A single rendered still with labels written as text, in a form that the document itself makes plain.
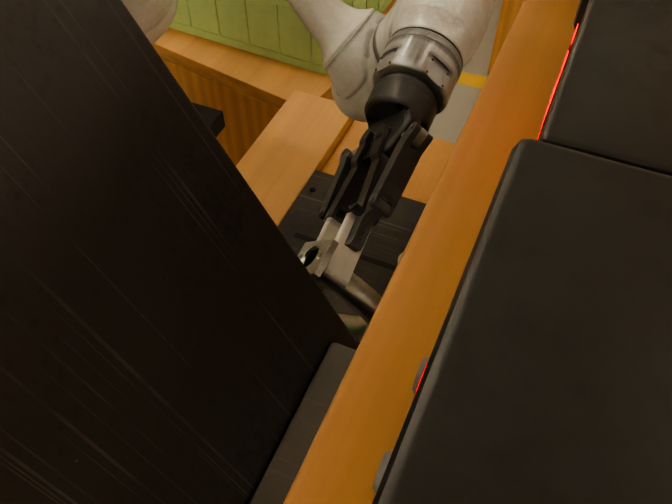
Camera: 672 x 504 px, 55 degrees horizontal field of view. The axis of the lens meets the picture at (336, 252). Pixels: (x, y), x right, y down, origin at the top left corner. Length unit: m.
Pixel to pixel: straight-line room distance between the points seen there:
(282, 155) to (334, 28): 0.40
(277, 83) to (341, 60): 0.72
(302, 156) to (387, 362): 1.03
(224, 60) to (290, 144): 0.48
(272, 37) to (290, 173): 0.52
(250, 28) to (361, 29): 0.81
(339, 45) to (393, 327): 0.68
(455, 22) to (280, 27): 0.89
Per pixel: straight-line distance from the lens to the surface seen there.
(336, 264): 0.62
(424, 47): 0.73
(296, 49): 1.62
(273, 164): 1.22
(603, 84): 0.25
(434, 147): 1.29
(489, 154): 0.29
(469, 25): 0.77
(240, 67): 1.66
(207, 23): 1.74
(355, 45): 0.88
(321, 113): 1.33
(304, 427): 0.54
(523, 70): 0.34
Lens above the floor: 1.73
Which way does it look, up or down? 51 degrees down
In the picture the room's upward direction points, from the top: straight up
